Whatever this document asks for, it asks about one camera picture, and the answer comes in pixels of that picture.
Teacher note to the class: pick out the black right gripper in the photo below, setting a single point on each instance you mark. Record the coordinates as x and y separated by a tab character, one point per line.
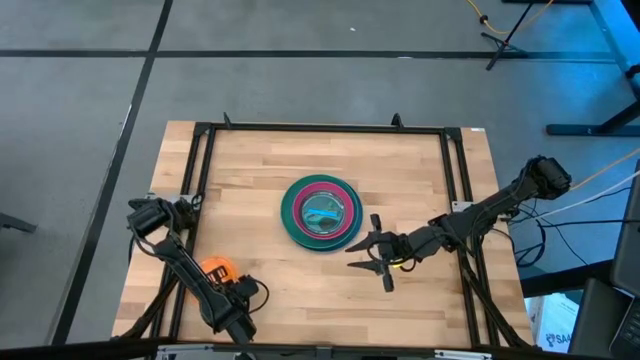
395	247

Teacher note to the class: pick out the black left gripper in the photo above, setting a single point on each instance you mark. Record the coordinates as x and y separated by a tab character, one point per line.
242	289

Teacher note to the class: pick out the small orange plastic plate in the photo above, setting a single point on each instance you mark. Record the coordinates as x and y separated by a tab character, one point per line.
216	263

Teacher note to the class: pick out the medium magenta plastic plate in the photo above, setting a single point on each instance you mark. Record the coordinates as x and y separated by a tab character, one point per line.
350	210

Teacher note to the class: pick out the small cyan plastic plate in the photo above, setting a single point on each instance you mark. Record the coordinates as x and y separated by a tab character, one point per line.
322	212

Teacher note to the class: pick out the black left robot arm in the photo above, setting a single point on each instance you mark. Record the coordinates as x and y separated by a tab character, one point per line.
185	265

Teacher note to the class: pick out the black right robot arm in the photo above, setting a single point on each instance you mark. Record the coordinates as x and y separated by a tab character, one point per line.
500	202

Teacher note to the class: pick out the large blue plastic plate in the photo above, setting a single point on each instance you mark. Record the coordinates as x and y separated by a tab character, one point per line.
356	235

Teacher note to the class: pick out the large teal plastic plate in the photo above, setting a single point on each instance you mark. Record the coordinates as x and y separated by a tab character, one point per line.
289	212

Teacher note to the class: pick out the white cardboard box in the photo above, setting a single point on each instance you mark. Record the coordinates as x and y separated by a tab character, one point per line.
552	322

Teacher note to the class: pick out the black furniture foot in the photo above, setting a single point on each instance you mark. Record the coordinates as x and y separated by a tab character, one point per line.
17	222

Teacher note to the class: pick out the dark grey box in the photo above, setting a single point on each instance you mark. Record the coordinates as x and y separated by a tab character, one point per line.
595	320

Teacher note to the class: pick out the black tripod stand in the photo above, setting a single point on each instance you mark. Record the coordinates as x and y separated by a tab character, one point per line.
505	42

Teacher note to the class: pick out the dark monitor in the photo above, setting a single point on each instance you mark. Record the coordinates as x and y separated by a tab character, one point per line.
627	240

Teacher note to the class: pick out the black aluminium table frame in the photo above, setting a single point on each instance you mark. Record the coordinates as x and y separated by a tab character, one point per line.
325	127

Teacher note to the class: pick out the black overhead mount beam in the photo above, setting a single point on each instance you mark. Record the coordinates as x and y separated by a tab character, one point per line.
75	350

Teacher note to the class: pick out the blue desk leg frame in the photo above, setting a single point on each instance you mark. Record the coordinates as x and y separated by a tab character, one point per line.
617	55

